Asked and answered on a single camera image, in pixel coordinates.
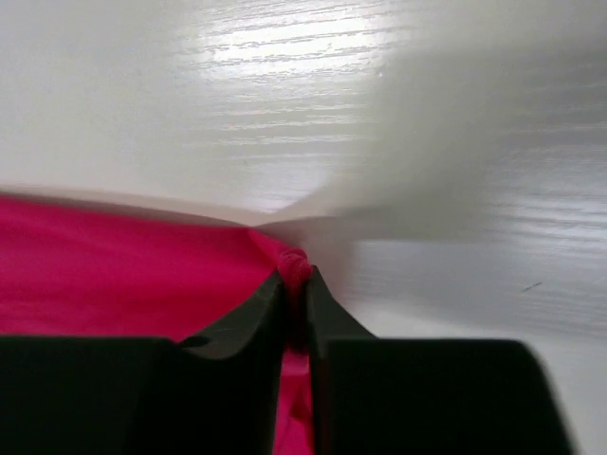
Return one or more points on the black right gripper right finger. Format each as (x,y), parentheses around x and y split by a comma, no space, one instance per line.
(412,395)

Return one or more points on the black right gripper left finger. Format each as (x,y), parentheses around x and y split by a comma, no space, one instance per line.
(214,392)

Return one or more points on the red t shirt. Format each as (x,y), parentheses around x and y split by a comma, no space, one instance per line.
(76,273)

